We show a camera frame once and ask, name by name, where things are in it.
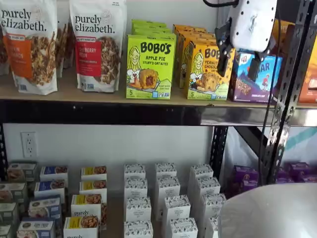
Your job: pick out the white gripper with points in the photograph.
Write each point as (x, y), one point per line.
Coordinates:
(250, 24)

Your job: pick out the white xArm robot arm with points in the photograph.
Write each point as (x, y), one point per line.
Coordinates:
(267, 213)

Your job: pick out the blue purple Zbar box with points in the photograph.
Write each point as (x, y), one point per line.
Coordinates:
(267, 81)

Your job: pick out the orange Bobo's peanut butter box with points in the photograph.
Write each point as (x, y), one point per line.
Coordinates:
(208, 79)
(188, 27)
(198, 39)
(193, 33)

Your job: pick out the dark orange snack box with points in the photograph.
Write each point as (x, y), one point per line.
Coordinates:
(284, 37)
(308, 84)

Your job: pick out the black perforated shelf upright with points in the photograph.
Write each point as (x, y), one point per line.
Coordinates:
(220, 148)
(284, 99)
(3, 153)

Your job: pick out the black diagonal shelf brace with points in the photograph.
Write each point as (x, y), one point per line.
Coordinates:
(250, 138)

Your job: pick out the green Bobo's apple pie box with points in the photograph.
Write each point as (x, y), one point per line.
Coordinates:
(151, 67)
(153, 31)
(151, 26)
(148, 21)

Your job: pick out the white patterned box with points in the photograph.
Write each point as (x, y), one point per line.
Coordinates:
(183, 229)
(169, 188)
(211, 228)
(138, 210)
(135, 170)
(213, 207)
(138, 230)
(177, 209)
(136, 188)
(201, 171)
(166, 170)
(208, 187)

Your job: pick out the purple snack box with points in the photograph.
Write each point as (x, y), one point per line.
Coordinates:
(246, 178)
(284, 178)
(299, 171)

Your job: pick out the black metal shelf beam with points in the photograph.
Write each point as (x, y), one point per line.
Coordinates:
(99, 112)

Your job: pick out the brown wooden shelf board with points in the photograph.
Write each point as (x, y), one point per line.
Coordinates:
(114, 223)
(69, 95)

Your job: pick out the yellow label granola box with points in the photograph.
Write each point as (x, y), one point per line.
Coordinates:
(92, 187)
(85, 207)
(81, 229)
(94, 172)

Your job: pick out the blue label granola box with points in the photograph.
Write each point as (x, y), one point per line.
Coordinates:
(49, 189)
(44, 207)
(53, 172)
(36, 229)

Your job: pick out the gray label granola box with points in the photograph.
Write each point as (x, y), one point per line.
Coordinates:
(12, 192)
(8, 213)
(21, 171)
(5, 231)

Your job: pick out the orange label granola bag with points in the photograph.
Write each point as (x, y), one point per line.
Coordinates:
(27, 49)
(60, 49)

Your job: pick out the white granola bag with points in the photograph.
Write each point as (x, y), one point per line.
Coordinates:
(3, 54)

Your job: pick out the white wall outlet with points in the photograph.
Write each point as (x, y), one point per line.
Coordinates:
(29, 145)

